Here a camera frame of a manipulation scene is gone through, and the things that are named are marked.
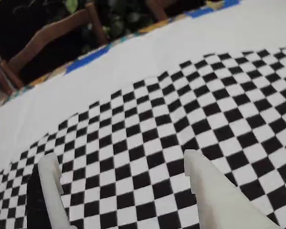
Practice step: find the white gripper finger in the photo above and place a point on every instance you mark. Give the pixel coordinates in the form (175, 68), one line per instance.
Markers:
(217, 198)

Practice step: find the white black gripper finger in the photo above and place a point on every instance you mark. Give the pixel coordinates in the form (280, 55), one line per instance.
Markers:
(50, 190)

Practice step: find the blue tape strip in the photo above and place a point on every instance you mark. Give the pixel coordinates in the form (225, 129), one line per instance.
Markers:
(205, 10)
(78, 65)

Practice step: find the green leafy houseplant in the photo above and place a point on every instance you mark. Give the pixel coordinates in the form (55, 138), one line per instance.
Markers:
(132, 16)

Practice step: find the checkerboard printed white sheet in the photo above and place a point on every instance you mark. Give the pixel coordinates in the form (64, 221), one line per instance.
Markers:
(157, 107)

